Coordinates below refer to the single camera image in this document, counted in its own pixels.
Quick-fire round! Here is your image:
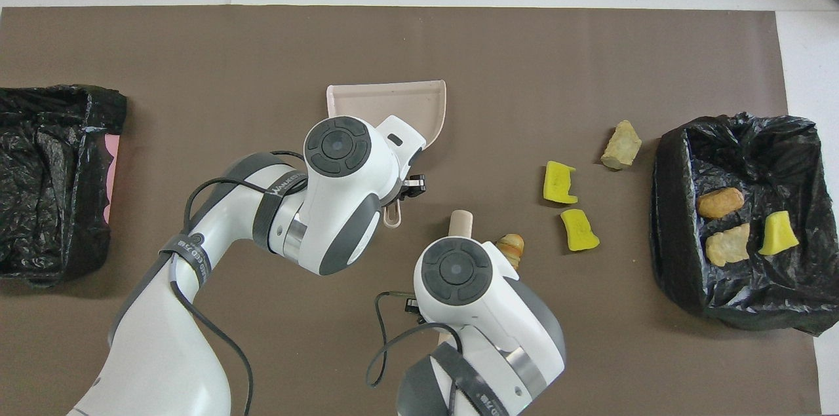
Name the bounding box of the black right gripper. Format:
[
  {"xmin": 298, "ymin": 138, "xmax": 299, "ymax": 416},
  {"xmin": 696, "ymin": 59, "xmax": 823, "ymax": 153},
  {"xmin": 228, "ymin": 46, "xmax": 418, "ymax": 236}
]
[{"xmin": 399, "ymin": 174, "xmax": 427, "ymax": 316}]

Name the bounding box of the beige hand brush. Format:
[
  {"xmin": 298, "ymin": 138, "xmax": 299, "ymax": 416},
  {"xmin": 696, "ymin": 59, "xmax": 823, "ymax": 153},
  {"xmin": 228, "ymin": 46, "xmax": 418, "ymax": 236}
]
[{"xmin": 436, "ymin": 210, "xmax": 475, "ymax": 345}]

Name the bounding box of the beige plastic dustpan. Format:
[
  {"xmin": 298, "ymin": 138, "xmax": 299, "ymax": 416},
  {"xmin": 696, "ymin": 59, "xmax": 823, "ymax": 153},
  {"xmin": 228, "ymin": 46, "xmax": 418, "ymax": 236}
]
[{"xmin": 326, "ymin": 80, "xmax": 448, "ymax": 228}]

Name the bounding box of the small round croissant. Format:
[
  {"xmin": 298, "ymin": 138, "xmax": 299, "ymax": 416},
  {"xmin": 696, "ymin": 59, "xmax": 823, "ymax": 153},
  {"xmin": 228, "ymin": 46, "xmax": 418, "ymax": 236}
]
[{"xmin": 496, "ymin": 233, "xmax": 525, "ymax": 273}]

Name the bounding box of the yellow sponge piece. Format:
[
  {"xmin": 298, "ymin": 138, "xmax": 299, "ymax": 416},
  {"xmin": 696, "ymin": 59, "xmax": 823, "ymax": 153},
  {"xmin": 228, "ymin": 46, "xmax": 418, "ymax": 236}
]
[
  {"xmin": 543, "ymin": 161, "xmax": 579, "ymax": 205},
  {"xmin": 560, "ymin": 208, "xmax": 600, "ymax": 252}
]

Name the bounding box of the pale flaky pastry piece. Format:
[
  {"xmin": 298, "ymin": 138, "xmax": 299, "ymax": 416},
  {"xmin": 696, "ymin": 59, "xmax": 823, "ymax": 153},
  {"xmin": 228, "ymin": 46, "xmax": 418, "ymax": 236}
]
[{"xmin": 601, "ymin": 119, "xmax": 643, "ymax": 170}]

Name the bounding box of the brown bread loaf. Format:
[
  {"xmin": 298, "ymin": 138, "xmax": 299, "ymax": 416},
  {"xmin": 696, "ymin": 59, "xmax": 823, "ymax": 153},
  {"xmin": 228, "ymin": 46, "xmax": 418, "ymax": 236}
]
[{"xmin": 696, "ymin": 187, "xmax": 745, "ymax": 219}]

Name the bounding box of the long flaky croissant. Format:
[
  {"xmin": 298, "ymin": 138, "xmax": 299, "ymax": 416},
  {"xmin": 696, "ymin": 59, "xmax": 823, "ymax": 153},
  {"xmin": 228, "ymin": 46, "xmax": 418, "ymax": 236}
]
[{"xmin": 705, "ymin": 223, "xmax": 751, "ymax": 267}]

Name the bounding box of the yellow sponge wedge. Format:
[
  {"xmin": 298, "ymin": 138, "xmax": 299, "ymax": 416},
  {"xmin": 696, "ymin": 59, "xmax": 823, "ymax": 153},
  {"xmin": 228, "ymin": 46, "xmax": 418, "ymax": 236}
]
[{"xmin": 758, "ymin": 210, "xmax": 800, "ymax": 256}]

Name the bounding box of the black bag lined pink bin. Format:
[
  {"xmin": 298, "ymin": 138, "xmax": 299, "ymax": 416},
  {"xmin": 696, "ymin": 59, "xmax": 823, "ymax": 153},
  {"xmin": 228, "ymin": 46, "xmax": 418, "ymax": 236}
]
[{"xmin": 0, "ymin": 84, "xmax": 128, "ymax": 286}]

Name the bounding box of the brown table mat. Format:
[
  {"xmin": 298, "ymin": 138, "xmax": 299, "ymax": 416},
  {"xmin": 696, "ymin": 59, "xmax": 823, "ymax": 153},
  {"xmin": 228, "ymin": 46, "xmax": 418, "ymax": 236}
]
[{"xmin": 0, "ymin": 7, "xmax": 823, "ymax": 416}]

